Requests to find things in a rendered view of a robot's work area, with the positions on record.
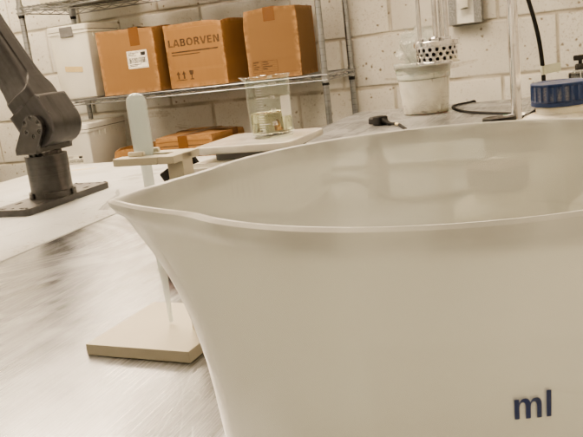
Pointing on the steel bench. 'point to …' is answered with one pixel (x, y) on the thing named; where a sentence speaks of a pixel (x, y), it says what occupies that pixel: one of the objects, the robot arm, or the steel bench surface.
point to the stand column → (514, 58)
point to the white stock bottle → (557, 99)
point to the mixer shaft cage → (430, 55)
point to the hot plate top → (238, 144)
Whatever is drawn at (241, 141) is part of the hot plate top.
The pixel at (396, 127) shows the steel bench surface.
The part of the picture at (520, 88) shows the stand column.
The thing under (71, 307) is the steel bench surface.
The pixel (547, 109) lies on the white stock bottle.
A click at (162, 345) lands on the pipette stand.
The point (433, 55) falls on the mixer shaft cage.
